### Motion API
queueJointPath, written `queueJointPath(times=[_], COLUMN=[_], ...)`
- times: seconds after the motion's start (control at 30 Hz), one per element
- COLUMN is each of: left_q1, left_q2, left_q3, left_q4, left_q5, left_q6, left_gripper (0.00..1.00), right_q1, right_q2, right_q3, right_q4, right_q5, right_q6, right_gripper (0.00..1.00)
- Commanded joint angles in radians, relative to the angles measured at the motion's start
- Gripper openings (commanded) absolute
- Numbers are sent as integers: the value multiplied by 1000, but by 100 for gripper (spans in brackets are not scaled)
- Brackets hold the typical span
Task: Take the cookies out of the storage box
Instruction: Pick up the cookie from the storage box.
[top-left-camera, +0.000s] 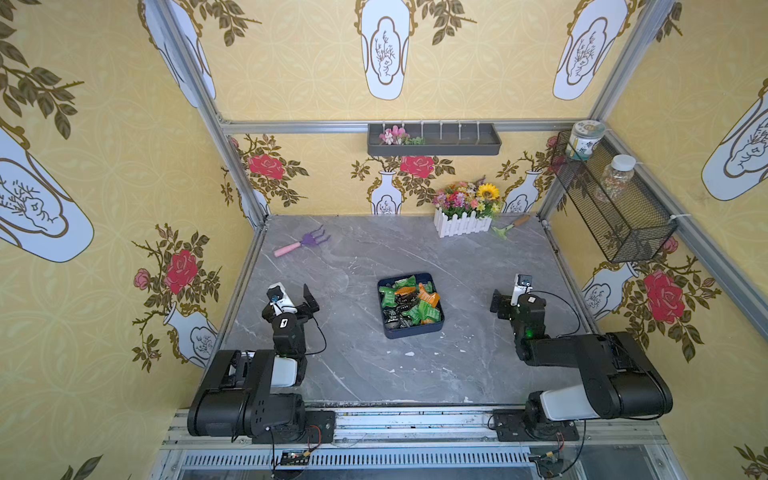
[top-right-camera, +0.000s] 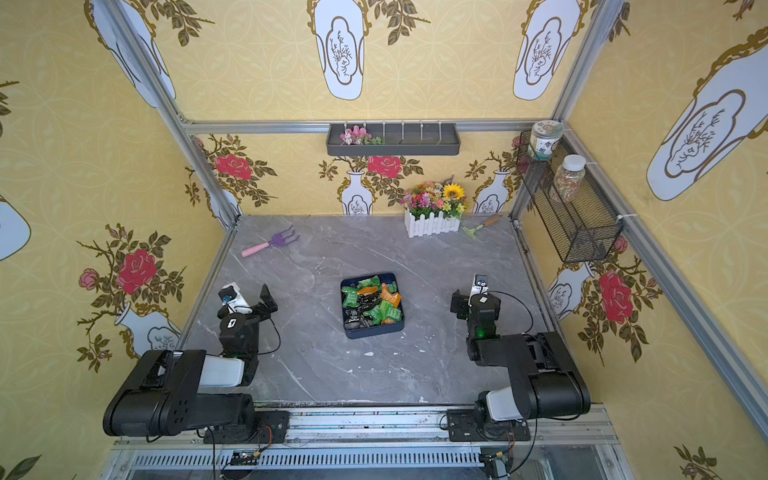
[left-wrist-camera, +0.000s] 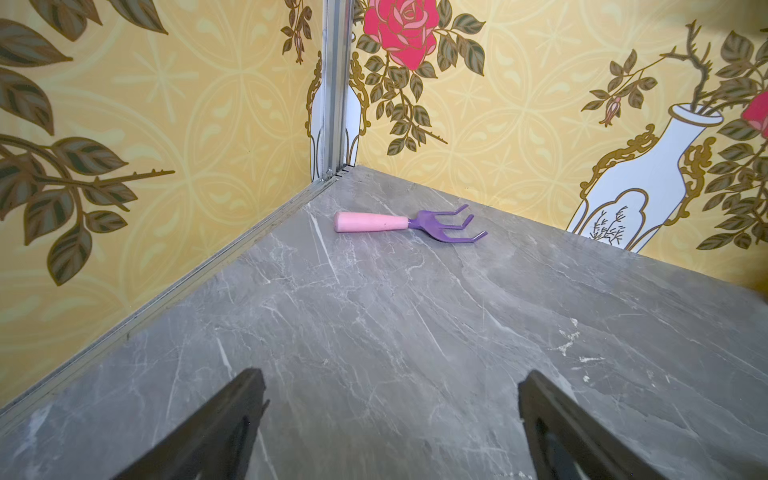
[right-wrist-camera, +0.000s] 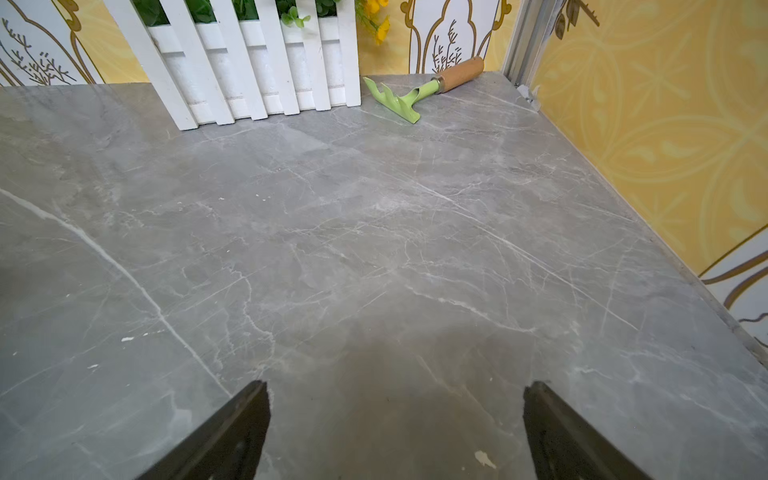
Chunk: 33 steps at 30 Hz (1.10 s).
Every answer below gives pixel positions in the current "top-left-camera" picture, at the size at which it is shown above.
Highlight black wire mesh basket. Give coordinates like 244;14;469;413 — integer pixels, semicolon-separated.
551;131;677;263

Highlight grey wall shelf tray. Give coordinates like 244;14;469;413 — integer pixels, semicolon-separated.
367;121;502;157

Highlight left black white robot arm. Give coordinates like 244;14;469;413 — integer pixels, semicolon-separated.
187;283;320;443

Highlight orange cookie packet in box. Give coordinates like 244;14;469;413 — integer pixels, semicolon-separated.
418;282;440;308

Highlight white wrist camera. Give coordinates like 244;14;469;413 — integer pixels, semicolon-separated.
267;282;297;316
510;274;533;306

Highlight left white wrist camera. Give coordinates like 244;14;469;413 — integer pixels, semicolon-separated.
267;282;297;316

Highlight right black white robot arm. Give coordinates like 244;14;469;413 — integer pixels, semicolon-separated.
490;291;673;442

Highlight small circuit board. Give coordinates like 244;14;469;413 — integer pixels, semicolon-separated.
278;450;311;468

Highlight clear white lid jar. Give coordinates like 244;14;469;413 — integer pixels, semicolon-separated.
596;154;636;202

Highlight white lid patterned jar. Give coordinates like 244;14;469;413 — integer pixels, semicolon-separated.
566;120;606;161

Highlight dark blue storage box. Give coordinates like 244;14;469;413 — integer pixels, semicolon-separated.
377;272;446;339

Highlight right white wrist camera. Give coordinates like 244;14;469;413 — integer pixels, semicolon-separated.
510;274;533;306

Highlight green cookie packet in box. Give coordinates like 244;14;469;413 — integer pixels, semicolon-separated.
402;300;442;326

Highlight pink purple toy rake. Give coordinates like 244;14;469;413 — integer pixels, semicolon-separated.
273;226;330;258

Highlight pink flowers in tray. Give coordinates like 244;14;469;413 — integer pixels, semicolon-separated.
379;125;425;145

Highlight white fence flower pot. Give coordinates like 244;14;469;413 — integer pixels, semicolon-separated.
432;179;503;238

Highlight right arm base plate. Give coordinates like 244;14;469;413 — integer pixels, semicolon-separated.
487;409;580;442

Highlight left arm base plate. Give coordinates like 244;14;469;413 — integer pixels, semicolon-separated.
251;410;336;447

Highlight green toy garden shovel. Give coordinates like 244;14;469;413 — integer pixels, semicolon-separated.
491;215;530;240

